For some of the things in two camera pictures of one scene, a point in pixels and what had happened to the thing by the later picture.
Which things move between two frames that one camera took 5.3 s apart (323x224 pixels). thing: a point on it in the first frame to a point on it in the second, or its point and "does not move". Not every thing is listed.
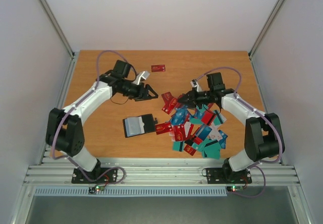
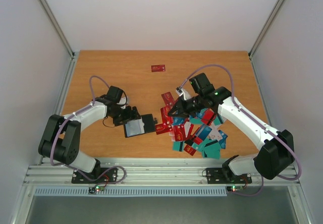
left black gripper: [145, 93] to [128, 117]
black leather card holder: [143, 123] does not move
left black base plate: [109, 174] does not move
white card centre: [187, 126] does not move
